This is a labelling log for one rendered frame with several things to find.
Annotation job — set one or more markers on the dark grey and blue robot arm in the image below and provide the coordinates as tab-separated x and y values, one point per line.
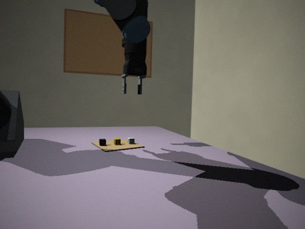
131	18

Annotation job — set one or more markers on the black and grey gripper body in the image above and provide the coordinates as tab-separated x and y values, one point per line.
135	54

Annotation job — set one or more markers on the white die with black pips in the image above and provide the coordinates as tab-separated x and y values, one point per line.
130	140

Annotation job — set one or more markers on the tan flat mat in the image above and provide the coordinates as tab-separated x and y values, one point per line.
110	146

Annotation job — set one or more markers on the yellow die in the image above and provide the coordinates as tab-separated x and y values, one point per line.
117	141

